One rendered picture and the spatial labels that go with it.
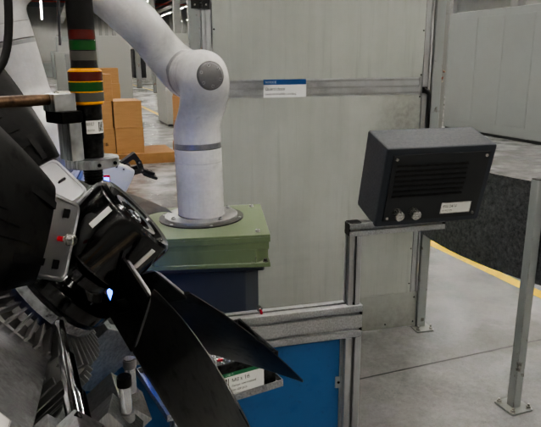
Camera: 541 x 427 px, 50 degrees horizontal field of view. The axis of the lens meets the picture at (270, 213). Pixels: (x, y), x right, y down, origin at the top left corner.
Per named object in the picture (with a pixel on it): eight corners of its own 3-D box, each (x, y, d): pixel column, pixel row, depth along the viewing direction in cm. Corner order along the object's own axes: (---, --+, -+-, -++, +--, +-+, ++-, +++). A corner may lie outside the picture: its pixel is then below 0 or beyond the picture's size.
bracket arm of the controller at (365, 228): (348, 236, 129) (349, 224, 129) (344, 233, 132) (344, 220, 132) (444, 229, 135) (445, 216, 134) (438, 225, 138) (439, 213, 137)
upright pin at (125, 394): (119, 425, 75) (114, 380, 73) (119, 416, 77) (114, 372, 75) (136, 423, 75) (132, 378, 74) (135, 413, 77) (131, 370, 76)
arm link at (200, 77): (212, 142, 156) (208, 50, 150) (238, 151, 140) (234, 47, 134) (168, 146, 151) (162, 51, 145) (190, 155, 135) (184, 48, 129)
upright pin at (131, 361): (125, 402, 84) (121, 363, 82) (124, 395, 86) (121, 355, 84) (139, 400, 84) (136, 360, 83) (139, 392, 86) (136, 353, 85)
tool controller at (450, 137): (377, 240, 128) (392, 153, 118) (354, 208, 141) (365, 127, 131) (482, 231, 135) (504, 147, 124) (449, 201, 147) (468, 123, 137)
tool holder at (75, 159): (69, 174, 72) (62, 94, 70) (41, 169, 77) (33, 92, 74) (130, 164, 79) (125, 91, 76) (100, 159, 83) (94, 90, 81)
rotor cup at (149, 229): (113, 315, 80) (184, 251, 80) (83, 340, 65) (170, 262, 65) (40, 236, 79) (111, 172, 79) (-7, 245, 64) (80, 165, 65)
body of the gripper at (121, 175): (89, 146, 141) (131, 161, 147) (72, 182, 143) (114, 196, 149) (96, 158, 135) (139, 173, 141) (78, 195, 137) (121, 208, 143)
